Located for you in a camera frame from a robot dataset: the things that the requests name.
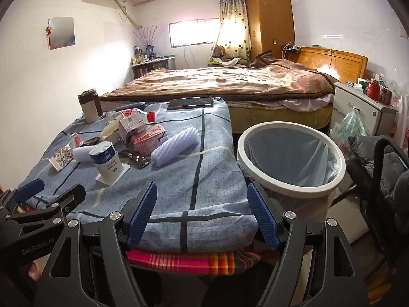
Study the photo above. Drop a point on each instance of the brown snack wrapper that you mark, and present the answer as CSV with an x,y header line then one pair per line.
x,y
92,140

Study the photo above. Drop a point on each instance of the purple drink carton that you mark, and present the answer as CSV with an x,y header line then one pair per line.
x,y
129,128

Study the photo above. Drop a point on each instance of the clear bottle with red cap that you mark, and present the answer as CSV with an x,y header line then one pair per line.
x,y
127,113

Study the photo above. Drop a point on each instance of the wooden wardrobe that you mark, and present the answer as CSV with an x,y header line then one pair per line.
x,y
271,22

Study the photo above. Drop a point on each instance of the white yoghurt cup blue label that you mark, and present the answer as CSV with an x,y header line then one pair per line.
x,y
105,161

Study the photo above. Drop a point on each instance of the grey chair cushion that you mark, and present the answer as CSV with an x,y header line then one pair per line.
x,y
389,166

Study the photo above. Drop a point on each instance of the black chair frame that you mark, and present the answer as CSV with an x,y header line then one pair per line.
x,y
377,153

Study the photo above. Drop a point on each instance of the blue plaid cloth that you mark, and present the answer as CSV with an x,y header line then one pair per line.
x,y
191,172

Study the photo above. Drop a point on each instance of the beige and brown thermos mug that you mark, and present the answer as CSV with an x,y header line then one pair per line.
x,y
91,110

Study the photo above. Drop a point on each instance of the grey wall calendar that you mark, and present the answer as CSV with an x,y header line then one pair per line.
x,y
62,33

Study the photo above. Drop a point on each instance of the window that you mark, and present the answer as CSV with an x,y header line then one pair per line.
x,y
191,33

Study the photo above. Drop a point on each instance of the white nightstand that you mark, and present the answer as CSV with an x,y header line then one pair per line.
x,y
358,102

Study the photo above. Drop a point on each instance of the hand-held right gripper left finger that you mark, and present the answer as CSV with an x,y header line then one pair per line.
x,y
142,212

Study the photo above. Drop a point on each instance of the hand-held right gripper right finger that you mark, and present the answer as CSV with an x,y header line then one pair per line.
x,y
262,217

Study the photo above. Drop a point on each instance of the colourful plaid cloth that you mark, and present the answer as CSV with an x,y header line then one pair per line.
x,y
191,260

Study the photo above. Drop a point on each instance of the green plastic bag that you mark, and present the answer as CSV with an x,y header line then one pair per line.
x,y
350,128

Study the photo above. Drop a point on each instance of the power strip with chargers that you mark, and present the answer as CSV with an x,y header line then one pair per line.
x,y
291,48

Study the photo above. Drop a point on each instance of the vase with branches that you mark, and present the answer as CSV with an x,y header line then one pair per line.
x,y
148,38

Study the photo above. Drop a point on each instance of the small clear bottle red label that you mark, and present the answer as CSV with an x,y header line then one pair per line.
x,y
76,140

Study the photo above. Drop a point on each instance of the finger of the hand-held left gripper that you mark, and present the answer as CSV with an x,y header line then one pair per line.
x,y
30,188
65,198

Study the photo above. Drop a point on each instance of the white lid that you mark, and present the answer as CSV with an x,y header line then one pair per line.
x,y
123,170

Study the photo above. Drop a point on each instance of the green medicine boxes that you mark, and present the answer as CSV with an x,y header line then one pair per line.
x,y
363,84

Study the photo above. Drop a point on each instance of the red tin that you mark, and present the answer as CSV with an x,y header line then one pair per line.
x,y
373,89

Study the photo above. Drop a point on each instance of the wooden bed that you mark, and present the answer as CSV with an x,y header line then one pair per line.
x,y
335,60

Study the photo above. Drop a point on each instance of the brown blanket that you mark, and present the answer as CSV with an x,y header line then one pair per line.
x,y
223,83

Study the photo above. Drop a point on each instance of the cluttered shelf desk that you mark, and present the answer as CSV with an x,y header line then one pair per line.
x,y
153,65

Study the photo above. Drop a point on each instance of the white round trash bin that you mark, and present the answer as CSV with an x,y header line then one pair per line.
x,y
281,189

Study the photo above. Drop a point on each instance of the red hanging ornament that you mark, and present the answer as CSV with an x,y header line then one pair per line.
x,y
48,32

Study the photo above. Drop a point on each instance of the black smartphone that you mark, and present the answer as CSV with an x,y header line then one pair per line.
x,y
190,103

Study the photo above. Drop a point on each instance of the red printed box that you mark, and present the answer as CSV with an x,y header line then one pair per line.
x,y
385,95

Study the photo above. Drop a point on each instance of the brown teddy bear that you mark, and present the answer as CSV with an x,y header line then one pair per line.
x,y
221,53

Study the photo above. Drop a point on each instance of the pale bed sheet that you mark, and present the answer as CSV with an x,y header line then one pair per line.
x,y
303,104

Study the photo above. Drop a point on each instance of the red and white plastic bag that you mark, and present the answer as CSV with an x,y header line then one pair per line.
x,y
402,124

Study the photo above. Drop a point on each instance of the grey bin liner bag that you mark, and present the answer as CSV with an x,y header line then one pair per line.
x,y
287,153

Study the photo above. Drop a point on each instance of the silver foil wrapper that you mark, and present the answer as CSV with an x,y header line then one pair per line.
x,y
140,161

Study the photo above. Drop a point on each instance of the air conditioner pipe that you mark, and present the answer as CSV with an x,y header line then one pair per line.
x,y
127,14

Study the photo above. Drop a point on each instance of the white foam roll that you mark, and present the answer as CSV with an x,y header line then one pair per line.
x,y
83,153

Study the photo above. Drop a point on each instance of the pink drink carton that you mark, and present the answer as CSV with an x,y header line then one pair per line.
x,y
148,139

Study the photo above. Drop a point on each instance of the lavender foam sleeve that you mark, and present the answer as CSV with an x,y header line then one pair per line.
x,y
175,145

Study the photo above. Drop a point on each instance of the patterned curtain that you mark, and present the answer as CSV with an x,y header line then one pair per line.
x,y
233,22

